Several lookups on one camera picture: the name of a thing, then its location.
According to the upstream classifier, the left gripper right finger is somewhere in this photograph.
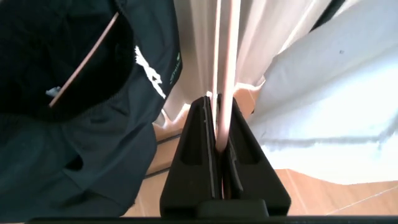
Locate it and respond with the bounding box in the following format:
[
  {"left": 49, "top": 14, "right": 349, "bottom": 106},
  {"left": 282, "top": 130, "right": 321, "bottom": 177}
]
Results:
[{"left": 221, "top": 98, "right": 292, "bottom": 217}]

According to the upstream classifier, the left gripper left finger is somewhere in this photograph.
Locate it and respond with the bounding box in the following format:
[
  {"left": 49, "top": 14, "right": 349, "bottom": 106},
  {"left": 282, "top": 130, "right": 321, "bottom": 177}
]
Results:
[{"left": 160, "top": 95, "right": 223, "bottom": 218}]

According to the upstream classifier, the white garment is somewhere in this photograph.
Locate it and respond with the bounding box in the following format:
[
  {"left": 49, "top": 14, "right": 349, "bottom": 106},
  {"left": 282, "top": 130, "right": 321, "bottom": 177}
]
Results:
[{"left": 248, "top": 0, "right": 398, "bottom": 187}]

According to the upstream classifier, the black garment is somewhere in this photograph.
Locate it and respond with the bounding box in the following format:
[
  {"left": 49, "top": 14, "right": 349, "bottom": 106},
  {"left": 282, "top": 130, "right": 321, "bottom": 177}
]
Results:
[{"left": 0, "top": 0, "right": 183, "bottom": 223}]

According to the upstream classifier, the pink clothes hanger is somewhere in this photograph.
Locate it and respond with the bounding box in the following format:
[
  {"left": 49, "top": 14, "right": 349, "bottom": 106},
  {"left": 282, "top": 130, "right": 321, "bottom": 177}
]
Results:
[
  {"left": 211, "top": 0, "right": 243, "bottom": 154},
  {"left": 48, "top": 11, "right": 121, "bottom": 109}
]

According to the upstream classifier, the black clothes rack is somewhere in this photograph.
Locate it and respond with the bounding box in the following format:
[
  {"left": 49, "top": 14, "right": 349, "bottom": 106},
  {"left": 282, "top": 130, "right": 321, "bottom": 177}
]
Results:
[{"left": 144, "top": 0, "right": 346, "bottom": 179}]

